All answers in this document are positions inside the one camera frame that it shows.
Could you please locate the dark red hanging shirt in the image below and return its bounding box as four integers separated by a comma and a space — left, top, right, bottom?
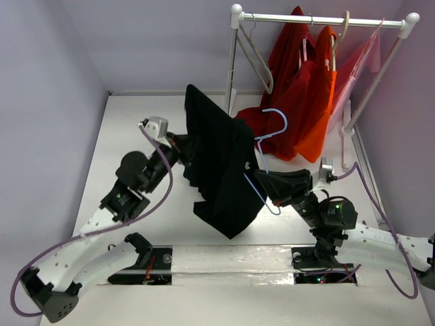
236, 23, 317, 161

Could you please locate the white clothes rack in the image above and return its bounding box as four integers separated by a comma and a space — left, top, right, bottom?
215, 3, 421, 170

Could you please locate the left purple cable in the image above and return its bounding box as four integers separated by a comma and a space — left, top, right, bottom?
9, 127, 174, 317

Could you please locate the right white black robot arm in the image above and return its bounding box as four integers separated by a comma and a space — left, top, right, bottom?
254, 169, 434, 289

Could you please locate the beige plastic hanger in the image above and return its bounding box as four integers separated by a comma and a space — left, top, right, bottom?
237, 23, 274, 94

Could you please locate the pink hanging shirt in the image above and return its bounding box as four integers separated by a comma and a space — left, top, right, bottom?
327, 29, 381, 134

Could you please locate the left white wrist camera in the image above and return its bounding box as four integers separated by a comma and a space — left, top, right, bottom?
139, 116, 170, 147

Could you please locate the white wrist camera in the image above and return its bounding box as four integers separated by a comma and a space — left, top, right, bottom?
139, 116, 170, 147
312, 157, 336, 191

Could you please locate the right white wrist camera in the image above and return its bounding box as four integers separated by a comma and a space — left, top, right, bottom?
312, 157, 336, 191

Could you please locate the black t shirt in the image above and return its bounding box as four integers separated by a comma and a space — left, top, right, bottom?
184, 84, 266, 239

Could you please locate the light blue wire hanger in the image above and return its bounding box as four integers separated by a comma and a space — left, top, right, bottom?
243, 108, 289, 216

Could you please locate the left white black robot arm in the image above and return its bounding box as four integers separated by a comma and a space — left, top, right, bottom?
15, 132, 198, 323

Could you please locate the orange hanging shirt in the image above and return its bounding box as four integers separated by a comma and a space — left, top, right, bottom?
273, 26, 337, 163

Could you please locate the pink white hanger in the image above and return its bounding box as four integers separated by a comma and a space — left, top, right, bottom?
298, 32, 316, 69

